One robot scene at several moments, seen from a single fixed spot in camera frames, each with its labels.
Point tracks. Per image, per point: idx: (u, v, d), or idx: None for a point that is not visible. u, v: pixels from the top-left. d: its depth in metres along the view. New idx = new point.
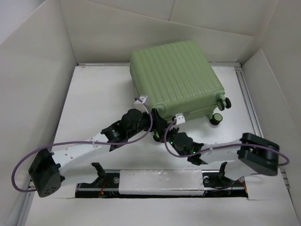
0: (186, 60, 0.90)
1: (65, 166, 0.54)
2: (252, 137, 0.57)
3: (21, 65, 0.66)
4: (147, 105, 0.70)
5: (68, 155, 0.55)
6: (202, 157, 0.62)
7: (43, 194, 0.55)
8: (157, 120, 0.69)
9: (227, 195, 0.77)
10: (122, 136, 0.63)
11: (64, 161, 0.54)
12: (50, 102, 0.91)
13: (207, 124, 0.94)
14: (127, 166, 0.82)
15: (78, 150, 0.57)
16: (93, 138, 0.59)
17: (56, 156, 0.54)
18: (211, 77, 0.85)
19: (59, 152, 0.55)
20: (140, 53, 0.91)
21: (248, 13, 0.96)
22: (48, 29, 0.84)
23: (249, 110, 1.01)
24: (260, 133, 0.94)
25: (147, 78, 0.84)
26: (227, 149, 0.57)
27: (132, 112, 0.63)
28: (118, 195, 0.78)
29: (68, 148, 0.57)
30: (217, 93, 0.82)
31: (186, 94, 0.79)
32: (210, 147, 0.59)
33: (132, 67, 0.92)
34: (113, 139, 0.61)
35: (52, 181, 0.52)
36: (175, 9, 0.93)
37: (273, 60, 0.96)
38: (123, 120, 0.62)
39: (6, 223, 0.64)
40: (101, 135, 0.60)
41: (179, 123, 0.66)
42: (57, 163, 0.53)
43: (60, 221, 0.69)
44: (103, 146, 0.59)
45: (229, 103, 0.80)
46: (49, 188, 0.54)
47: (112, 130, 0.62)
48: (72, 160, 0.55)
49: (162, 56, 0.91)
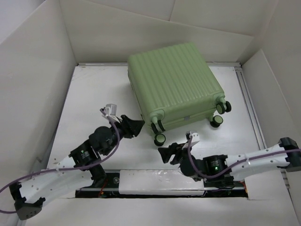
0: (185, 64, 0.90)
1: (35, 197, 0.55)
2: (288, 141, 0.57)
3: (21, 65, 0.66)
4: (113, 116, 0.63)
5: (35, 186, 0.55)
6: (234, 171, 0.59)
7: (26, 217, 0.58)
8: (130, 127, 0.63)
9: (227, 195, 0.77)
10: (94, 156, 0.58)
11: (29, 193, 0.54)
12: (50, 102, 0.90)
13: (208, 126, 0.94)
14: (128, 167, 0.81)
15: (44, 179, 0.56)
16: (60, 164, 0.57)
17: (23, 189, 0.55)
18: (210, 81, 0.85)
19: (26, 183, 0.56)
20: (138, 58, 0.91)
21: (247, 14, 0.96)
22: (48, 28, 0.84)
23: (250, 110, 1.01)
24: (260, 133, 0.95)
25: (146, 83, 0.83)
26: (271, 158, 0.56)
27: (100, 132, 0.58)
28: (118, 195, 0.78)
29: (35, 178, 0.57)
30: (217, 97, 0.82)
31: (186, 98, 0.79)
32: (246, 159, 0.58)
33: (130, 71, 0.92)
34: (83, 161, 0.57)
35: (24, 210, 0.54)
36: (175, 9, 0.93)
37: (273, 60, 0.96)
38: (91, 140, 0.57)
39: (7, 223, 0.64)
40: (68, 159, 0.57)
41: (195, 139, 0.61)
42: (23, 196, 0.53)
43: (60, 221, 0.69)
44: (70, 172, 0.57)
45: (229, 107, 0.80)
46: (28, 213, 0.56)
47: (81, 151, 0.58)
48: (38, 190, 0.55)
49: (161, 59, 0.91)
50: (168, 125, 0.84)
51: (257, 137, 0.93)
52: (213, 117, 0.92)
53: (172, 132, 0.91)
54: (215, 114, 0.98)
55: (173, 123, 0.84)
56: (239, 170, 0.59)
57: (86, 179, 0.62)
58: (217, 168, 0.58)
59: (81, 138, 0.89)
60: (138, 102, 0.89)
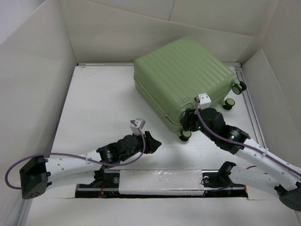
0: (191, 55, 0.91)
1: (55, 175, 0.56)
2: None
3: (21, 65, 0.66)
4: (141, 129, 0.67)
5: (60, 165, 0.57)
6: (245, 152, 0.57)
7: (25, 197, 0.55)
8: (150, 142, 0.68)
9: (227, 195, 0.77)
10: (115, 159, 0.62)
11: (55, 170, 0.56)
12: (50, 102, 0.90)
13: (221, 110, 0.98)
14: (127, 167, 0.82)
15: (71, 162, 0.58)
16: (88, 155, 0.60)
17: (49, 164, 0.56)
18: (219, 65, 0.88)
19: (53, 160, 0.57)
20: (144, 59, 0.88)
21: (248, 13, 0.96)
22: (48, 28, 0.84)
23: (250, 110, 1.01)
24: (260, 133, 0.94)
25: (164, 82, 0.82)
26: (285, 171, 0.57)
27: (130, 137, 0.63)
28: (118, 195, 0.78)
29: (63, 158, 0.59)
30: (232, 80, 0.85)
31: (207, 86, 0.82)
32: (264, 153, 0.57)
33: (138, 72, 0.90)
34: (106, 160, 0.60)
35: (39, 187, 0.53)
36: (175, 9, 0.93)
37: (273, 60, 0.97)
38: (118, 143, 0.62)
39: (7, 223, 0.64)
40: (95, 154, 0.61)
41: (202, 102, 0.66)
42: (48, 171, 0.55)
43: (59, 221, 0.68)
44: (95, 165, 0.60)
45: (244, 86, 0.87)
46: (34, 192, 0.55)
47: (106, 151, 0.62)
48: (63, 171, 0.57)
49: (167, 56, 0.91)
50: None
51: (257, 137, 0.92)
52: (225, 101, 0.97)
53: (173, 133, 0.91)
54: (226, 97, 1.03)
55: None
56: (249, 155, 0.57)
57: (89, 175, 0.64)
58: (233, 137, 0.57)
59: (81, 138, 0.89)
60: (156, 102, 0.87)
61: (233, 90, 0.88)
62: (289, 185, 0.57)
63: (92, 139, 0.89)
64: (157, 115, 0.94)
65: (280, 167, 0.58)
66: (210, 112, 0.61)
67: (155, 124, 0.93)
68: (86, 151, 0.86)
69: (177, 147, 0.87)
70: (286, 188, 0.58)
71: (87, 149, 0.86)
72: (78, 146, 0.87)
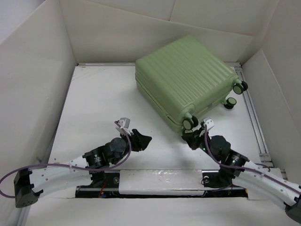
0: (193, 54, 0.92)
1: (41, 186, 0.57)
2: None
3: (21, 65, 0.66)
4: (126, 129, 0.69)
5: (44, 176, 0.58)
6: (244, 173, 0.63)
7: (19, 206, 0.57)
8: (139, 141, 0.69)
9: (227, 195, 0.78)
10: (104, 162, 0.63)
11: (39, 181, 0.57)
12: (50, 102, 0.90)
13: (223, 109, 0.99)
14: (128, 167, 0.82)
15: (55, 171, 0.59)
16: (73, 161, 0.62)
17: (33, 175, 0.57)
18: (221, 65, 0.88)
19: (37, 171, 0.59)
20: (145, 59, 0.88)
21: (248, 14, 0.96)
22: (48, 27, 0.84)
23: (251, 113, 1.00)
24: (260, 133, 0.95)
25: (166, 82, 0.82)
26: (281, 187, 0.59)
27: (116, 140, 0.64)
28: (118, 195, 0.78)
29: (47, 168, 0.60)
30: (233, 80, 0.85)
31: (209, 86, 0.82)
32: (262, 173, 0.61)
33: (139, 73, 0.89)
34: (93, 165, 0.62)
35: (27, 198, 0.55)
36: (175, 9, 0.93)
37: (273, 60, 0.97)
38: (106, 147, 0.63)
39: (7, 222, 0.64)
40: (81, 159, 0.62)
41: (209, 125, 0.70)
42: (31, 183, 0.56)
43: (59, 222, 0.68)
44: (80, 171, 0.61)
45: (246, 85, 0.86)
46: (25, 202, 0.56)
47: (94, 155, 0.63)
48: (47, 181, 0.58)
49: (168, 56, 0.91)
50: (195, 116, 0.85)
51: (257, 137, 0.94)
52: (226, 100, 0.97)
53: (174, 133, 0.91)
54: (226, 97, 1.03)
55: (200, 113, 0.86)
56: (249, 176, 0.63)
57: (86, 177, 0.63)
58: (233, 162, 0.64)
59: (81, 139, 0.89)
60: (158, 102, 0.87)
61: (234, 90, 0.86)
62: (290, 202, 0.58)
63: (92, 139, 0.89)
64: (160, 114, 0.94)
65: (277, 185, 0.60)
66: (217, 139, 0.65)
67: (155, 124, 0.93)
68: (86, 150, 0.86)
69: (177, 147, 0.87)
70: (288, 204, 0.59)
71: (87, 149, 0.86)
72: (79, 146, 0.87)
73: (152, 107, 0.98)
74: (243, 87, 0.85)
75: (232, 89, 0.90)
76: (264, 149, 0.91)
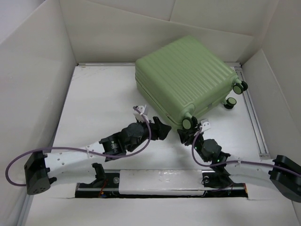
0: (192, 55, 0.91)
1: (56, 170, 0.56)
2: (287, 160, 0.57)
3: (21, 65, 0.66)
4: (146, 116, 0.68)
5: (60, 160, 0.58)
6: (228, 167, 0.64)
7: (31, 192, 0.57)
8: (159, 130, 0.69)
9: (227, 195, 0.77)
10: (120, 149, 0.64)
11: (55, 165, 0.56)
12: (50, 102, 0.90)
13: (223, 109, 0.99)
14: (128, 167, 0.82)
15: (71, 156, 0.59)
16: (90, 147, 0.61)
17: (49, 159, 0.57)
18: (221, 65, 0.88)
19: (53, 156, 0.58)
20: (145, 59, 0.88)
21: (248, 13, 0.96)
22: (48, 27, 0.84)
23: (250, 112, 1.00)
24: (260, 133, 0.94)
25: (166, 83, 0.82)
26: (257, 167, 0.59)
27: (133, 127, 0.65)
28: (118, 195, 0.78)
29: (63, 153, 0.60)
30: (233, 80, 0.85)
31: (209, 86, 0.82)
32: (239, 161, 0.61)
33: (139, 73, 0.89)
34: (110, 151, 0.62)
35: (41, 183, 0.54)
36: (175, 9, 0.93)
37: (273, 60, 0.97)
38: (123, 133, 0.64)
39: (7, 223, 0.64)
40: (98, 145, 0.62)
41: (204, 129, 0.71)
42: (47, 167, 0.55)
43: (60, 222, 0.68)
44: (98, 157, 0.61)
45: (246, 85, 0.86)
46: (38, 188, 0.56)
47: (111, 141, 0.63)
48: (63, 165, 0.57)
49: (168, 56, 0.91)
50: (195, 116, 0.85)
51: (257, 137, 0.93)
52: (226, 100, 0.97)
53: (174, 133, 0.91)
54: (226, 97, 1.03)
55: (200, 112, 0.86)
56: (231, 167, 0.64)
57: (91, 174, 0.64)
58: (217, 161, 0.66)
59: (81, 139, 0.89)
60: (158, 102, 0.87)
61: (234, 90, 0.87)
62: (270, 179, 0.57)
63: (92, 139, 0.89)
64: (159, 114, 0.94)
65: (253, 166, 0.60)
66: (209, 143, 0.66)
67: None
68: None
69: (176, 148, 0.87)
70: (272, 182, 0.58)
71: None
72: (79, 146, 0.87)
73: (152, 107, 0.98)
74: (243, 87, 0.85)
75: (232, 89, 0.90)
76: (264, 149, 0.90)
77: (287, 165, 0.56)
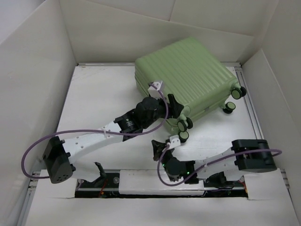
0: (192, 56, 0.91)
1: (76, 155, 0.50)
2: (243, 142, 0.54)
3: (21, 64, 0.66)
4: (162, 92, 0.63)
5: (79, 144, 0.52)
6: (200, 175, 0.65)
7: (55, 181, 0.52)
8: (173, 108, 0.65)
9: (227, 195, 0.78)
10: (137, 126, 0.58)
11: (75, 149, 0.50)
12: (50, 102, 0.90)
13: (222, 114, 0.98)
14: (128, 167, 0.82)
15: (89, 139, 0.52)
16: (106, 127, 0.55)
17: (67, 144, 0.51)
18: (220, 69, 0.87)
19: (70, 141, 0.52)
20: (145, 59, 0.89)
21: (248, 13, 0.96)
22: (47, 27, 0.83)
23: (250, 112, 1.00)
24: (260, 133, 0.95)
25: (164, 84, 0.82)
26: (225, 162, 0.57)
27: (148, 100, 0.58)
28: (118, 195, 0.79)
29: (79, 136, 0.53)
30: (232, 84, 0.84)
31: (206, 89, 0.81)
32: (204, 165, 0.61)
33: (138, 73, 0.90)
34: (127, 129, 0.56)
35: (64, 169, 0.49)
36: (175, 9, 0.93)
37: (273, 60, 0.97)
38: (138, 108, 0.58)
39: (7, 223, 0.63)
40: (114, 124, 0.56)
41: (172, 146, 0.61)
42: (67, 152, 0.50)
43: (59, 222, 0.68)
44: (115, 136, 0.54)
45: (245, 91, 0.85)
46: (61, 175, 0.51)
47: (125, 119, 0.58)
48: (83, 149, 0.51)
49: (168, 57, 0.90)
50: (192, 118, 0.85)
51: (257, 137, 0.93)
52: (225, 105, 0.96)
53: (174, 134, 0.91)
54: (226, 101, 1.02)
55: (196, 115, 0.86)
56: (202, 173, 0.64)
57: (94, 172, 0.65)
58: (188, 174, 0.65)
59: None
60: None
61: (233, 95, 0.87)
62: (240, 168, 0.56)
63: None
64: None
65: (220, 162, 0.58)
66: (171, 164, 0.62)
67: (154, 125, 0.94)
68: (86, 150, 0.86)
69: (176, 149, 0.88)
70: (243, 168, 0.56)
71: None
72: None
73: None
74: (242, 92, 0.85)
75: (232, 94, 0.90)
76: None
77: (245, 147, 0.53)
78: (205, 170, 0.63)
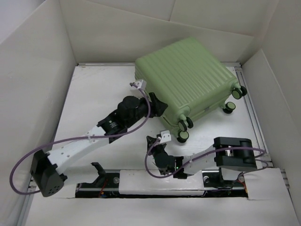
0: (193, 56, 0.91)
1: (64, 165, 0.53)
2: (224, 140, 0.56)
3: (21, 64, 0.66)
4: (143, 90, 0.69)
5: (65, 154, 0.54)
6: (187, 170, 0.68)
7: (46, 194, 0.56)
8: (155, 106, 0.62)
9: (227, 195, 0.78)
10: (121, 126, 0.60)
11: (60, 160, 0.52)
12: (50, 102, 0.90)
13: (222, 114, 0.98)
14: (128, 167, 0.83)
15: (74, 147, 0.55)
16: (90, 133, 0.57)
17: (52, 156, 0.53)
18: (220, 68, 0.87)
19: (55, 151, 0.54)
20: (145, 59, 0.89)
21: (248, 13, 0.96)
22: (47, 27, 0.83)
23: (250, 113, 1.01)
24: (260, 134, 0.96)
25: (164, 84, 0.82)
26: (205, 158, 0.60)
27: (128, 100, 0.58)
28: (118, 195, 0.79)
29: (65, 146, 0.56)
30: (232, 84, 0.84)
31: (206, 89, 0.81)
32: (190, 160, 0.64)
33: (138, 73, 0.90)
34: (111, 130, 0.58)
35: (53, 181, 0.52)
36: (175, 9, 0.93)
37: (273, 60, 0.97)
38: (119, 108, 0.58)
39: (7, 223, 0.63)
40: (97, 128, 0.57)
41: (164, 140, 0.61)
42: (53, 163, 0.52)
43: (59, 222, 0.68)
44: (100, 140, 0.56)
45: (245, 91, 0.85)
46: (51, 188, 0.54)
47: (108, 121, 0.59)
48: (69, 157, 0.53)
49: (168, 57, 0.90)
50: (192, 117, 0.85)
51: (257, 137, 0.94)
52: (225, 105, 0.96)
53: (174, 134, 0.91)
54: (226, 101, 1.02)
55: (196, 115, 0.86)
56: (190, 169, 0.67)
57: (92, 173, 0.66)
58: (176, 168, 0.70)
59: None
60: None
61: (233, 94, 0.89)
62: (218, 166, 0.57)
63: None
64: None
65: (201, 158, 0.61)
66: (160, 157, 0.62)
67: (155, 125, 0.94)
68: None
69: (176, 149, 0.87)
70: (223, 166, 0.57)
71: None
72: None
73: None
74: (242, 92, 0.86)
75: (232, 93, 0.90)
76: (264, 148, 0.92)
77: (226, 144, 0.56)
78: (191, 165, 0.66)
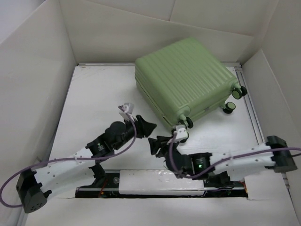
0: (193, 56, 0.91)
1: (48, 184, 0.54)
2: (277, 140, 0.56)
3: (21, 64, 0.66)
4: (130, 114, 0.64)
5: (51, 173, 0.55)
6: (217, 170, 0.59)
7: (28, 211, 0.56)
8: (143, 127, 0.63)
9: (227, 195, 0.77)
10: (108, 149, 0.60)
11: (46, 180, 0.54)
12: (50, 102, 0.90)
13: (222, 114, 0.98)
14: (128, 167, 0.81)
15: (60, 168, 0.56)
16: (77, 154, 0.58)
17: (38, 175, 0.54)
18: (220, 68, 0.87)
19: (42, 170, 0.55)
20: (145, 59, 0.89)
21: (248, 13, 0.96)
22: (47, 27, 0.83)
23: (250, 113, 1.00)
24: (260, 133, 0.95)
25: (164, 84, 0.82)
26: (257, 157, 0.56)
27: (115, 126, 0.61)
28: (118, 195, 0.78)
29: (51, 165, 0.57)
30: (232, 84, 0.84)
31: (206, 89, 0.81)
32: (231, 157, 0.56)
33: (138, 73, 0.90)
34: (98, 153, 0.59)
35: (36, 199, 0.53)
36: (175, 9, 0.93)
37: (273, 60, 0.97)
38: (107, 133, 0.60)
39: (6, 223, 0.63)
40: (85, 150, 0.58)
41: (179, 136, 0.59)
42: (39, 182, 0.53)
43: (59, 222, 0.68)
44: (87, 162, 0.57)
45: (245, 91, 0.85)
46: (35, 205, 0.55)
47: (97, 143, 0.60)
48: (55, 177, 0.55)
49: (168, 57, 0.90)
50: (192, 117, 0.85)
51: (257, 137, 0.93)
52: (225, 105, 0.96)
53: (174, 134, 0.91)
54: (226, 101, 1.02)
55: (196, 115, 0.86)
56: (220, 168, 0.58)
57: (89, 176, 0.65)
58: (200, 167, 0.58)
59: (81, 139, 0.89)
60: (156, 103, 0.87)
61: (233, 94, 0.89)
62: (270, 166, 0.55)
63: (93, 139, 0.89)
64: (155, 115, 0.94)
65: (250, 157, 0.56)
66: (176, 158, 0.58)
67: (155, 125, 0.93)
68: None
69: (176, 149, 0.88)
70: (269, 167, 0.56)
71: None
72: (79, 146, 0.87)
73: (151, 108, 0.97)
74: (242, 92, 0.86)
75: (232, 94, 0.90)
76: None
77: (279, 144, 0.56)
78: (228, 163, 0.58)
